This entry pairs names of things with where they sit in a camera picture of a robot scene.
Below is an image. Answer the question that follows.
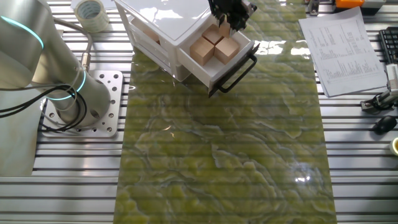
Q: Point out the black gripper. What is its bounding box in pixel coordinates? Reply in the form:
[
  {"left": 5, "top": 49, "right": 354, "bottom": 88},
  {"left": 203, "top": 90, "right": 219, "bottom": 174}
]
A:
[{"left": 207, "top": 0, "right": 257, "bottom": 32}]

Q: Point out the white drawer with black handle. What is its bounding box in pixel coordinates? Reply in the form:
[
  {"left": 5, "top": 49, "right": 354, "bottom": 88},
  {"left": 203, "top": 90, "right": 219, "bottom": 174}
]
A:
[{"left": 177, "top": 14, "right": 261, "bottom": 98}]

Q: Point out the white plastic drawer cabinet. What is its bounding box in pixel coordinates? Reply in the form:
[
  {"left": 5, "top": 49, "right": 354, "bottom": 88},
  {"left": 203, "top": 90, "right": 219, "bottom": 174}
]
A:
[{"left": 113, "top": 0, "right": 218, "bottom": 82}]

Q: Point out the white plain drawer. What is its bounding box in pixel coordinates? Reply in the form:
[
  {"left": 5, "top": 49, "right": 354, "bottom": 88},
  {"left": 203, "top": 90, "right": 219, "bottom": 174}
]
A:
[{"left": 135, "top": 40, "right": 193, "bottom": 81}]

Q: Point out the small grey clamp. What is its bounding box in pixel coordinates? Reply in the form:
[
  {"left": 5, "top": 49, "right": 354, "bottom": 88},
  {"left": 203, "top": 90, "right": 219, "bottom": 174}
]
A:
[{"left": 307, "top": 0, "right": 321, "bottom": 17}]

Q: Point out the paper sheet with printed tables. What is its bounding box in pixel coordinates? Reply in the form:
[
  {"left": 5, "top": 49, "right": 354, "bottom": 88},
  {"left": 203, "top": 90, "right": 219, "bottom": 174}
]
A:
[{"left": 298, "top": 6, "right": 389, "bottom": 98}]

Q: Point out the orange block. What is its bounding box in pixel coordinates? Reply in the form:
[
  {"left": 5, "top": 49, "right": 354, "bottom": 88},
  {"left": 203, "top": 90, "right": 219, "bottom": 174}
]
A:
[{"left": 335, "top": 0, "right": 365, "bottom": 9}]

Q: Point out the clear tape roll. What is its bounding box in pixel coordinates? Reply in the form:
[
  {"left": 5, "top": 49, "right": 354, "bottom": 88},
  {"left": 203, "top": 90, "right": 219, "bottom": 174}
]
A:
[{"left": 73, "top": 0, "right": 110, "bottom": 34}]

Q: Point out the green marble pattern mat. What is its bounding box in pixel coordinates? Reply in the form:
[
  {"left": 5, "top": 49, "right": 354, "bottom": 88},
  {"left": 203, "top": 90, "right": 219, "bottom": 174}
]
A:
[{"left": 113, "top": 0, "right": 338, "bottom": 224}]

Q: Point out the black keyboard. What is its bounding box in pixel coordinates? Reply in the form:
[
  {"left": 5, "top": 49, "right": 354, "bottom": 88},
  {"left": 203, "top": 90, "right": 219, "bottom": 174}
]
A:
[{"left": 378, "top": 26, "right": 398, "bottom": 65}]

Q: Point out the black computer mouse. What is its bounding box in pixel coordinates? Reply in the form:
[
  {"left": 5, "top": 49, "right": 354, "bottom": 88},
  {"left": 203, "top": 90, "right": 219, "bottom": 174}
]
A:
[{"left": 372, "top": 115, "right": 398, "bottom": 135}]

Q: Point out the pale yellow roll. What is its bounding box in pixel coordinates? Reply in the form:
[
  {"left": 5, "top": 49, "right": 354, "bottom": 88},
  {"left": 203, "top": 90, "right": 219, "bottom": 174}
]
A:
[{"left": 389, "top": 136, "right": 398, "bottom": 156}]

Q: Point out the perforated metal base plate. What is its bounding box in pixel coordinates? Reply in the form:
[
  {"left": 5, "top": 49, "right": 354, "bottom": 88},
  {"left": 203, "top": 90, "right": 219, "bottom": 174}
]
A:
[{"left": 40, "top": 70, "right": 124, "bottom": 139}]

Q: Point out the grey hose with metal connector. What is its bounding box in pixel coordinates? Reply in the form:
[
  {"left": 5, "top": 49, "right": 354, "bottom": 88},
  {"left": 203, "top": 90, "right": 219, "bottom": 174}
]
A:
[{"left": 51, "top": 17, "right": 94, "bottom": 72}]

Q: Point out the black cable along arm base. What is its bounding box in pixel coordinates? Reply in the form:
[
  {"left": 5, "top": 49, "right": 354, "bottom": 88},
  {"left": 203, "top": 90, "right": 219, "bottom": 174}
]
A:
[{"left": 0, "top": 81, "right": 90, "bottom": 133}]

